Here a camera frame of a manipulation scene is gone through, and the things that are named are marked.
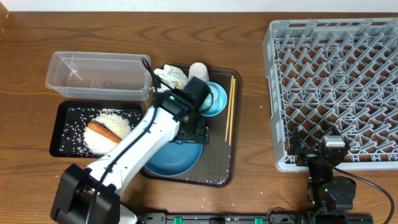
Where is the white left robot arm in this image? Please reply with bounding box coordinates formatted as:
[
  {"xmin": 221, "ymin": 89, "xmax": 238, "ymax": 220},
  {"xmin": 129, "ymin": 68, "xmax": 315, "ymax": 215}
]
[{"xmin": 50, "ymin": 106, "xmax": 200, "ymax": 223}]

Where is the grey dishwasher rack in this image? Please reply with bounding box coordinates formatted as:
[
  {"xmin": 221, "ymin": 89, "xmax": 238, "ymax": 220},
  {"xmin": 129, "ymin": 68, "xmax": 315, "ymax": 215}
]
[{"xmin": 262, "ymin": 18, "xmax": 397, "ymax": 172}]

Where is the wooden chopstick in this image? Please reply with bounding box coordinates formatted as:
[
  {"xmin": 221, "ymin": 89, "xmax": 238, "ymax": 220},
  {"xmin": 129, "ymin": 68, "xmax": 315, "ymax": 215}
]
[
  {"xmin": 229, "ymin": 78, "xmax": 236, "ymax": 146},
  {"xmin": 224, "ymin": 76, "xmax": 234, "ymax": 142}
]

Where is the white paper cup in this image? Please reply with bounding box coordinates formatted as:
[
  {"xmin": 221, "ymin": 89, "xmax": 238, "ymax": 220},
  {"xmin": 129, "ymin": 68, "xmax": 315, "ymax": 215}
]
[{"xmin": 188, "ymin": 62, "xmax": 210, "ymax": 82}]

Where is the white tissue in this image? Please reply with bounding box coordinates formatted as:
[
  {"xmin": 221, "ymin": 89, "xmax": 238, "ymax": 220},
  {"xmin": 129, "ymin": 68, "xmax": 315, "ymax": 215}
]
[{"xmin": 154, "ymin": 65, "xmax": 188, "ymax": 85}]

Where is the wooden chopstick left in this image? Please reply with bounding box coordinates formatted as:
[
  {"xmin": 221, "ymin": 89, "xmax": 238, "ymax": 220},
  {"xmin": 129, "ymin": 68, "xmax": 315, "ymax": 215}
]
[{"xmin": 224, "ymin": 76, "xmax": 234, "ymax": 142}]

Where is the clear plastic bin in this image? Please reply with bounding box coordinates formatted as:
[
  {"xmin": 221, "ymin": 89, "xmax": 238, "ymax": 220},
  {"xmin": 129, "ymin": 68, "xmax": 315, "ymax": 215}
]
[{"xmin": 45, "ymin": 51, "xmax": 151, "ymax": 101}]

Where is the white rice pile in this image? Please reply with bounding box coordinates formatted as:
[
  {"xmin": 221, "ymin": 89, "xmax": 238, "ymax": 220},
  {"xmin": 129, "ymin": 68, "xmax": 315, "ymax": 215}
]
[{"xmin": 83, "ymin": 113, "xmax": 132, "ymax": 155}]

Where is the orange carrot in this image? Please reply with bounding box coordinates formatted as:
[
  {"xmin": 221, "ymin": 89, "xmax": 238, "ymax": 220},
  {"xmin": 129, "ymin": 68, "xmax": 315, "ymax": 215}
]
[{"xmin": 88, "ymin": 121, "xmax": 122, "ymax": 143}]

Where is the dark blue plate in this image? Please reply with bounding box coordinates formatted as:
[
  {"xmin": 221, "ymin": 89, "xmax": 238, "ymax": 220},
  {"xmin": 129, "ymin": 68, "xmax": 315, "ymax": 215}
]
[{"xmin": 144, "ymin": 142, "xmax": 203, "ymax": 177}]

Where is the black tray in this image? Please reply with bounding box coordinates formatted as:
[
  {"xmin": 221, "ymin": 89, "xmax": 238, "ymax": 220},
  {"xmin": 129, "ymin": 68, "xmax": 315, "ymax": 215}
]
[{"xmin": 49, "ymin": 101, "xmax": 142, "ymax": 158}]

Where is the foil snack wrapper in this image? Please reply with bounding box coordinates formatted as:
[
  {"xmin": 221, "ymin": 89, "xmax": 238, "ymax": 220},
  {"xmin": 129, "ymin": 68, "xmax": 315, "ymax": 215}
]
[{"xmin": 168, "ymin": 80, "xmax": 188, "ymax": 90}]

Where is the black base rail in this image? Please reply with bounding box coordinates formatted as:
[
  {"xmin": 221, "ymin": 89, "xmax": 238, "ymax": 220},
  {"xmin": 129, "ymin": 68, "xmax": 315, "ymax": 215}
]
[{"xmin": 137, "ymin": 207, "xmax": 374, "ymax": 224}]

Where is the brown serving tray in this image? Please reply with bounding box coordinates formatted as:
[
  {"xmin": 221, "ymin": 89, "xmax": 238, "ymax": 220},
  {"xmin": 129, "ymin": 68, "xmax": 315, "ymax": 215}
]
[{"xmin": 141, "ymin": 67, "xmax": 243, "ymax": 187}]

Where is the wooden chopstick right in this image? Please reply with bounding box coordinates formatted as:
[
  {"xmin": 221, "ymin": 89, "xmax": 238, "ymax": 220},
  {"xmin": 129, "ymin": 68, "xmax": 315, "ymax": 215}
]
[{"xmin": 229, "ymin": 78, "xmax": 236, "ymax": 146}]

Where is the light blue bowl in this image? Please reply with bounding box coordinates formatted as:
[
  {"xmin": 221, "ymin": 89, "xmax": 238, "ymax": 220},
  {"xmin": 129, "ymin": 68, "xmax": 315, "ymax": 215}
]
[{"xmin": 200, "ymin": 82, "xmax": 227, "ymax": 117}]

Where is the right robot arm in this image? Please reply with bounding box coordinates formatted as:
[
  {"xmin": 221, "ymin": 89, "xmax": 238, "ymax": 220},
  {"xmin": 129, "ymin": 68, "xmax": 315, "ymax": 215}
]
[{"xmin": 292, "ymin": 127, "xmax": 356, "ymax": 213}]

